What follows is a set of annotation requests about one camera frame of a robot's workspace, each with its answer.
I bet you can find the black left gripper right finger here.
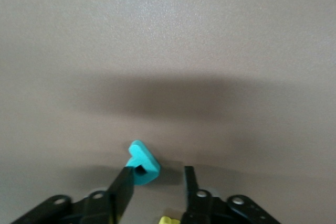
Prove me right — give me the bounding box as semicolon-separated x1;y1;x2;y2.
180;165;281;224

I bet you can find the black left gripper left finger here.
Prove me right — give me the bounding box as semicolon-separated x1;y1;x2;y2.
10;166;135;224

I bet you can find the yellow foam letter a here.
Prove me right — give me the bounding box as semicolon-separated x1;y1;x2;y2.
159;216;181;224

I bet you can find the teal foam letter p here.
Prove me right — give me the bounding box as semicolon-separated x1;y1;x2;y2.
125;140;161;186

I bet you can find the brown table cover sheet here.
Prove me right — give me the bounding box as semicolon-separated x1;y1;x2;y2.
0;0;336;224

